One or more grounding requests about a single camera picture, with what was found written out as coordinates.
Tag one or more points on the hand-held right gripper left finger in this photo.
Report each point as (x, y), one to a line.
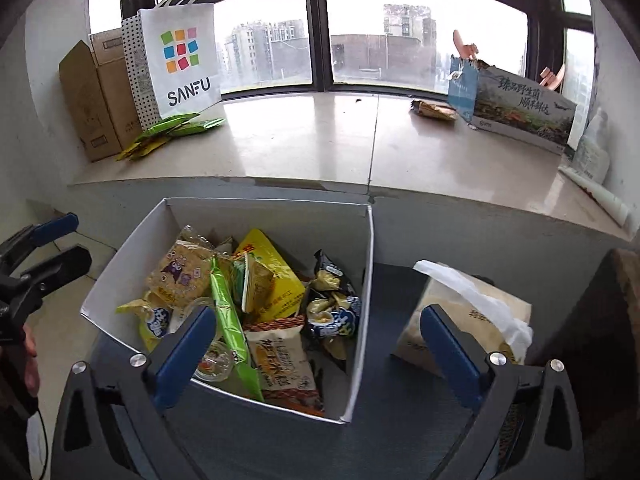
(187, 360)

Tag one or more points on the white tube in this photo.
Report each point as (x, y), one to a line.
(600, 197)

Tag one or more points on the dark window frame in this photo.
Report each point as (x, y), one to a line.
(317, 35)

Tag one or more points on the brown crumpled packet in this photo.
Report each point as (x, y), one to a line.
(435, 110)

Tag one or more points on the beige tissue pack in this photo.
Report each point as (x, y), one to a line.
(465, 305)

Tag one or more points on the landscape printed gift box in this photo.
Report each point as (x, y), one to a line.
(520, 107)

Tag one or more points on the blue tablecloth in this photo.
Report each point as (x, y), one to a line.
(400, 410)

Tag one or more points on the small green snack packet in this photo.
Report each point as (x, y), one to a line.
(255, 280)

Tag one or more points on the yellow blue snack packet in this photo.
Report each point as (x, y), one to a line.
(150, 322)

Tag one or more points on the white paper shopping bag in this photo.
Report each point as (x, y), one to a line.
(185, 60)

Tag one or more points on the brown cardboard box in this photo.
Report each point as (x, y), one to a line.
(100, 105)

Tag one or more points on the pink plastic clip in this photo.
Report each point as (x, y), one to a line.
(466, 45)
(550, 79)

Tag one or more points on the black snack packet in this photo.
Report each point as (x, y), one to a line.
(332, 322)
(327, 270)

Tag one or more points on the pile of green yellow packets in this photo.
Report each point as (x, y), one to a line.
(175, 127)

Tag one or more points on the large yellow snack packet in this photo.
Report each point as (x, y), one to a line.
(282, 282)

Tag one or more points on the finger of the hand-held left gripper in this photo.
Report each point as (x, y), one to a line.
(55, 225)
(60, 265)

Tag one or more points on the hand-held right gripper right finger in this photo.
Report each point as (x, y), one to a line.
(450, 360)

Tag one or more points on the lime green snack packet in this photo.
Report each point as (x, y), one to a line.
(227, 320)

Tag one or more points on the white cardboard box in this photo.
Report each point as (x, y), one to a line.
(357, 360)

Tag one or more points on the large white snack bag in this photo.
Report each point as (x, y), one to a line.
(285, 360)

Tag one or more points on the person's left hand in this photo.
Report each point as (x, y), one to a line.
(31, 360)

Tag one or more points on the yellow cartoon snack packet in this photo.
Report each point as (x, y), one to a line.
(180, 270)

